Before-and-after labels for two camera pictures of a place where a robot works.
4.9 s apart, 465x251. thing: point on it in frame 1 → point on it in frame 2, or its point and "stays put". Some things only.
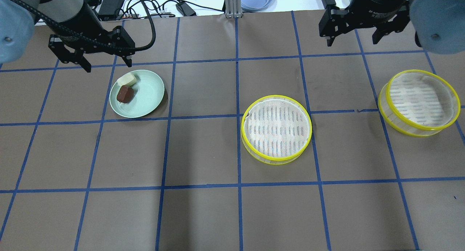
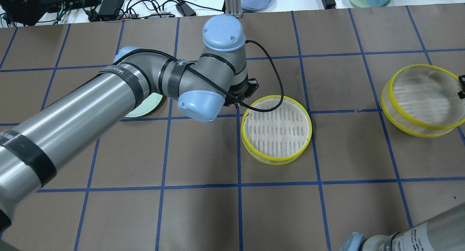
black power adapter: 184,9 stays put
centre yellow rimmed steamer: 275,130 stays put
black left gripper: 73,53 → 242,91
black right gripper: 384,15 → 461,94
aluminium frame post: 233,3 stays put
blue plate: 256,0 stays put
